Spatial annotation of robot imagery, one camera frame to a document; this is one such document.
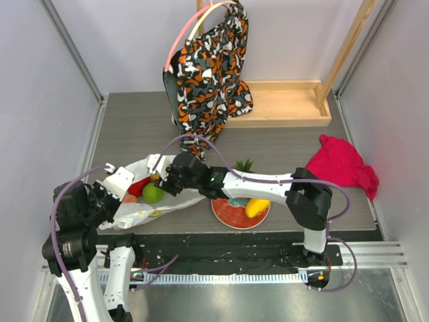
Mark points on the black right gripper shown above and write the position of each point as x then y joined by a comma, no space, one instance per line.
171,179

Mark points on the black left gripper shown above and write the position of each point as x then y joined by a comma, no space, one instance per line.
98,188

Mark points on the translucent white plastic bag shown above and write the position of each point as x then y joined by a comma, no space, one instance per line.
144,202

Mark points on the fake pineapple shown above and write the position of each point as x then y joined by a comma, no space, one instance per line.
243,166

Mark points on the yellow fake mango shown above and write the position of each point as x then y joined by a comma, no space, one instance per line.
255,207

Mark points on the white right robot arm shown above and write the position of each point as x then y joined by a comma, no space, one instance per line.
307,199

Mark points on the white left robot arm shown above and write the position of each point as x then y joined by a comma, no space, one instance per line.
71,253

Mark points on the fake peach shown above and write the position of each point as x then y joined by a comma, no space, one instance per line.
130,199

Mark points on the red fake pepper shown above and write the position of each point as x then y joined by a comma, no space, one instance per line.
137,187

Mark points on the green bumpy fake fruit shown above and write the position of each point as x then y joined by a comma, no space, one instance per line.
152,194

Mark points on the fake lemon slice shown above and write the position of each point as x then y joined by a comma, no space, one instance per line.
156,213

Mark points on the red and teal plate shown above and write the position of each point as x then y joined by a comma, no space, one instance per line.
231,212

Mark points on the camouflage patterned garment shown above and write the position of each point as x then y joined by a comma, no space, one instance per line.
203,81

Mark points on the wooden clothes rack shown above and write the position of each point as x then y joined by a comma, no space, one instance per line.
300,103

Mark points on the red cloth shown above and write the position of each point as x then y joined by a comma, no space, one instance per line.
339,162

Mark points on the pink and cream hanger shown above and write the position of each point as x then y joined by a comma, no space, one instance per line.
195,24

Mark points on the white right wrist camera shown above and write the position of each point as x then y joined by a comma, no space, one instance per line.
157,164

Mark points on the white slotted cable duct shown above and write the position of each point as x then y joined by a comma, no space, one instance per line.
186,279

